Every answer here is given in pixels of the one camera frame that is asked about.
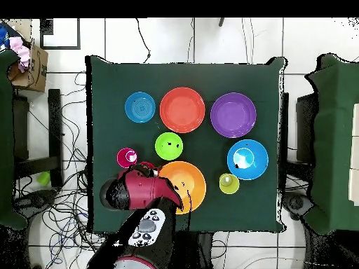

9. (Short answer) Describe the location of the pink cloth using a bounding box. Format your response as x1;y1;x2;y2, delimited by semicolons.
8;36;31;72

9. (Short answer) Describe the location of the purple bowl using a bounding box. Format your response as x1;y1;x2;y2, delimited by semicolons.
210;92;257;139

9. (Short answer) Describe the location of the black cabinet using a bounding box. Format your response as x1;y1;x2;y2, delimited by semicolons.
295;92;319;163

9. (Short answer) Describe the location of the tangle of floor cables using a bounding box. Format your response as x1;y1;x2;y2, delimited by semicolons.
13;71;95;269

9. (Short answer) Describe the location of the wide orange-red bowl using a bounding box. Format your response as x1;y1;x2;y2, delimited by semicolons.
159;86;206;134

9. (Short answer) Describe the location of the lime green cup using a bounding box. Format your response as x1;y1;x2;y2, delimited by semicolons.
36;170;52;186

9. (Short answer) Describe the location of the dark green tablecloth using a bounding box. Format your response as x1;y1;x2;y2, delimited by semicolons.
85;55;288;235

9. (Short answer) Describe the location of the black square frame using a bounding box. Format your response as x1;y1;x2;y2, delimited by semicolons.
39;18;81;50

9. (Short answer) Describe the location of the black bench frame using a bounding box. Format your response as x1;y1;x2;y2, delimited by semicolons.
12;88;64;188

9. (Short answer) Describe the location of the deep blue bowl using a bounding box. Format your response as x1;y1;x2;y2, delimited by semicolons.
226;139;269;181

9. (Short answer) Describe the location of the white box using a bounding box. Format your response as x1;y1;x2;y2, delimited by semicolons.
348;102;359;207

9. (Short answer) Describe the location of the green cloth covered table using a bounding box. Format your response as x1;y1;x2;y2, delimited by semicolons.
304;53;359;236
0;49;29;230

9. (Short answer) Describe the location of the grey floor equipment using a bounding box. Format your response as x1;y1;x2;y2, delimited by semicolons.
281;191;313;221

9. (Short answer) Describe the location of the green bowl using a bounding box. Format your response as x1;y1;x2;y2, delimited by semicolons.
154;132;184;161

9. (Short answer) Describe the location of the cardboard box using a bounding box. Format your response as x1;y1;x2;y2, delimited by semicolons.
7;41;49;93

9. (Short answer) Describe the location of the small blue ringed bowl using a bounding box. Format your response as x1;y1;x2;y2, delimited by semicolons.
124;91;156;124

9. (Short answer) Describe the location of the pink cup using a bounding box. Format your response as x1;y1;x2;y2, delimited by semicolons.
116;147;139;170

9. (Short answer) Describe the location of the yellow cup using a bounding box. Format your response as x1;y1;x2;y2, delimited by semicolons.
219;172;241;195

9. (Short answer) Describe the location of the light orange bowl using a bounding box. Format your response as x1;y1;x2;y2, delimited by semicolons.
158;160;208;215

